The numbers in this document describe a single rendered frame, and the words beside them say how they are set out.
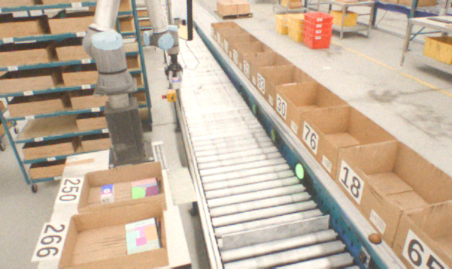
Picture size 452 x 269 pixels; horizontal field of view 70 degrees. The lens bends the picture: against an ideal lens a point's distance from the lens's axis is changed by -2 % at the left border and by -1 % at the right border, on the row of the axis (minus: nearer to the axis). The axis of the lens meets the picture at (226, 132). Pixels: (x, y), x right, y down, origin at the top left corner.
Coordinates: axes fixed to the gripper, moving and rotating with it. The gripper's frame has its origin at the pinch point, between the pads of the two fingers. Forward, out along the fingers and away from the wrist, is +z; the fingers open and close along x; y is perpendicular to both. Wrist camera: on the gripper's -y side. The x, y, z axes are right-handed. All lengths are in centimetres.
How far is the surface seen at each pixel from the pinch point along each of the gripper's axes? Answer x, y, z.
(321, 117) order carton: 72, 68, 5
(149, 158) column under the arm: -23, 46, 29
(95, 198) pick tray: -49, 75, 29
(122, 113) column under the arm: -33, 45, -1
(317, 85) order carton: 88, 29, 2
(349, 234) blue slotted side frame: 57, 128, 27
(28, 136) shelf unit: -123, -52, 52
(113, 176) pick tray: -41, 65, 25
